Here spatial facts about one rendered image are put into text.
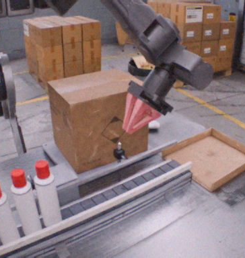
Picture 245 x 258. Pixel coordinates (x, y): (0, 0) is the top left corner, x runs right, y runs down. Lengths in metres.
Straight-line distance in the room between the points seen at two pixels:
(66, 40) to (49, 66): 0.40
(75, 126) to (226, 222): 0.56
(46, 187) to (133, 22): 0.42
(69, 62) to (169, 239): 3.36
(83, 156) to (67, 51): 3.00
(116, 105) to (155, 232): 0.43
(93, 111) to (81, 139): 0.10
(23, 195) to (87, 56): 3.45
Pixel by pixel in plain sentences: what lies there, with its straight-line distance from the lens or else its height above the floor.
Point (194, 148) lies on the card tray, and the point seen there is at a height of 0.83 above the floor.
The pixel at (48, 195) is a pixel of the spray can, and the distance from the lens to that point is 0.74.
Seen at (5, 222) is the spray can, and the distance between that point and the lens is 0.73.
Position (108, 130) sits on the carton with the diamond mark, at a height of 0.99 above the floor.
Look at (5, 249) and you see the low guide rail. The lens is 0.78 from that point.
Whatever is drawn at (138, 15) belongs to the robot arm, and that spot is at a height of 1.42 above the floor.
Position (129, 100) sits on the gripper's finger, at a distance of 0.64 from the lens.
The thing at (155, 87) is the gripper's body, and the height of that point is 1.27.
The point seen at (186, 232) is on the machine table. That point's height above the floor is 0.83.
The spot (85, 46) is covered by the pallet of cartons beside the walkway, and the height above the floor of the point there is 0.57.
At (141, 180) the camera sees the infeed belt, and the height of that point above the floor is 0.88.
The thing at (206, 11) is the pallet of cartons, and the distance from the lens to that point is 4.19.
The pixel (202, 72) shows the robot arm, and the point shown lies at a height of 1.31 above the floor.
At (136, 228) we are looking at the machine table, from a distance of 0.88.
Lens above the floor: 1.49
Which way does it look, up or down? 29 degrees down
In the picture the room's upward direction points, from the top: straight up
